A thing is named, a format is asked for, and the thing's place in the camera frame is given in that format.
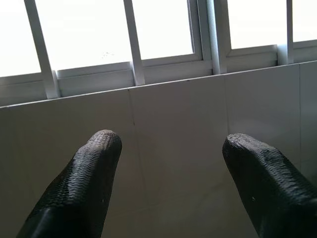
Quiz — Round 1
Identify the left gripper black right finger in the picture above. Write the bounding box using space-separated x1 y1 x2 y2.
222 133 317 238

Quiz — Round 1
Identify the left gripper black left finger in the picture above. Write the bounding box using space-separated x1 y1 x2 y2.
16 128 122 238

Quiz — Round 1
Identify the white window frame with bars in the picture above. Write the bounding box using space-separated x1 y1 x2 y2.
0 0 317 107

